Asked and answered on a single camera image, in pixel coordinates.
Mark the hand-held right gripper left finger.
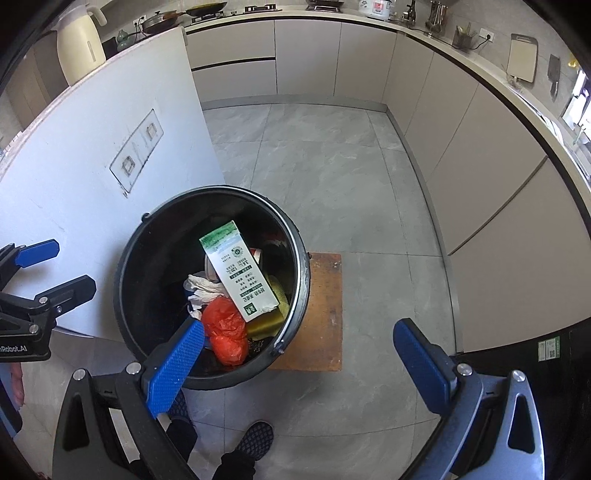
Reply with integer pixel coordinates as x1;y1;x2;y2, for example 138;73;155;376
53;318;206;480

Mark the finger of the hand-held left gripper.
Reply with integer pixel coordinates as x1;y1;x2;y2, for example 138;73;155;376
0;239;61;280
0;274;98;329

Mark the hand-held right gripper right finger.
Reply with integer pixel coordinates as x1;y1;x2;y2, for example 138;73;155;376
392;318;541;480

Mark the red plastic bag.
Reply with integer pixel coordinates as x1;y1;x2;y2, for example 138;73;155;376
202;295;250;367

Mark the white plastic bag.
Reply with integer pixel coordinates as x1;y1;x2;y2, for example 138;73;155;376
184;272;228;320

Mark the black bucket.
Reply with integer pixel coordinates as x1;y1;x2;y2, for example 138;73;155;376
112;185;309;391

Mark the yellow sponge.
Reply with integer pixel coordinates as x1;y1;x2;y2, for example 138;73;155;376
245;274;291;337

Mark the green milk carton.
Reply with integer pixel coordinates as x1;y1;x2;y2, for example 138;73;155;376
199;220;280;324

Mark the person's left hand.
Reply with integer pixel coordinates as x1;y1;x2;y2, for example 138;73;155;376
10;364;25;408

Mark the person's left slipper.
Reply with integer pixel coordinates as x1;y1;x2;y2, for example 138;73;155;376
168;390;190;423

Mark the person's slipper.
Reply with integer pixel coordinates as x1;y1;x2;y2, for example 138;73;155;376
168;390;190;423
233;421;274;461

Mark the person's left leg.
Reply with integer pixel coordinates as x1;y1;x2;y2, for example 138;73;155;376
127;418;199;480

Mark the person's leg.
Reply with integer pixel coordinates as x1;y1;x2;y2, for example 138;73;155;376
215;451;257;480
127;418;199;480

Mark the wooden stool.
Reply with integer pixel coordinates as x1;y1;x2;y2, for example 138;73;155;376
265;251;343;371

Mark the person's right slipper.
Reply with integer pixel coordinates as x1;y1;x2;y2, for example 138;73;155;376
233;421;274;461

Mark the person's right leg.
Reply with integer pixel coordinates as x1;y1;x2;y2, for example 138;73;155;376
215;451;257;480

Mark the white table socket plate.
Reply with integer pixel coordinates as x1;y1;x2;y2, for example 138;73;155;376
110;108;165;193

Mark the black built-in appliance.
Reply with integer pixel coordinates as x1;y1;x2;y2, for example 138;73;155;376
450;314;591;480

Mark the cream thermos jug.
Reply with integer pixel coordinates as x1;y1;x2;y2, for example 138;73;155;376
56;4;108;88

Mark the black pan with lid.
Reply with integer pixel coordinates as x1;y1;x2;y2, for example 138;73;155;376
141;10;185;34

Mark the kitchen cleaver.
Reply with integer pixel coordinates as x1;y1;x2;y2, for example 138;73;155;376
548;54;561;102

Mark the white cutting board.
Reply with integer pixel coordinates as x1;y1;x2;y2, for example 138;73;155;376
506;33;539;84

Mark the black utensil holder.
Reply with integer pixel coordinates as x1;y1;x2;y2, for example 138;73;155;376
451;23;474;51

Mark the black gas stove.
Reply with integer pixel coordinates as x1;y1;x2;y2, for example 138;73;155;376
187;4;283;21

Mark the white rice cooker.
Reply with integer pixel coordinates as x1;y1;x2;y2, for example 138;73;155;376
359;0;394;21

